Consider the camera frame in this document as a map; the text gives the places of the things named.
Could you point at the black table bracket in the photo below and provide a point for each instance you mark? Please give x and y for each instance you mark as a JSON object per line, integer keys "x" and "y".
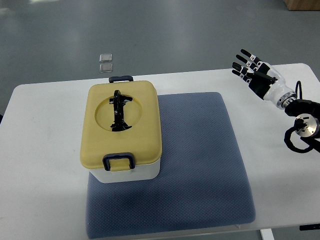
{"x": 309, "y": 227}

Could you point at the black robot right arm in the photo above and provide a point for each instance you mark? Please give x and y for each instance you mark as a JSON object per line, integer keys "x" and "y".
{"x": 306, "y": 125}

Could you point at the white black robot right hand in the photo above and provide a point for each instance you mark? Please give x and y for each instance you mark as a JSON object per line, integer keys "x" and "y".
{"x": 263, "y": 79}

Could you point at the yellow storage box lid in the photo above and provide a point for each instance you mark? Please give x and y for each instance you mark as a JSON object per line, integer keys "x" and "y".
{"x": 143, "y": 138}

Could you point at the front dark blue latch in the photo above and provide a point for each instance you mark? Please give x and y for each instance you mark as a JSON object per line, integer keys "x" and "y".
{"x": 116, "y": 162}

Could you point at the white table leg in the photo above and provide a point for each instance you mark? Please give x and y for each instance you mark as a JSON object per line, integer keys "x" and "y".
{"x": 267, "y": 234}

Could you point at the white storage box base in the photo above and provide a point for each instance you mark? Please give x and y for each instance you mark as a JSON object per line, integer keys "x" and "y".
{"x": 140, "y": 172}

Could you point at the rear dark blue latch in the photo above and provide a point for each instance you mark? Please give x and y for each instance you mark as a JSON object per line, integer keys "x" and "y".
{"x": 123, "y": 78}

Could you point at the dark blue latch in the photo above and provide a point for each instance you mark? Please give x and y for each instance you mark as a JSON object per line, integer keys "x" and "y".
{"x": 116, "y": 162}
{"x": 123, "y": 78}

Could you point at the blue grey cushion mat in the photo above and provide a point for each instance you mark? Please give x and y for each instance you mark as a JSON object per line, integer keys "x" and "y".
{"x": 202, "y": 181}

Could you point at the wooden box corner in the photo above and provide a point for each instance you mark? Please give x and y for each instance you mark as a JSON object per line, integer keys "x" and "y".
{"x": 303, "y": 5}

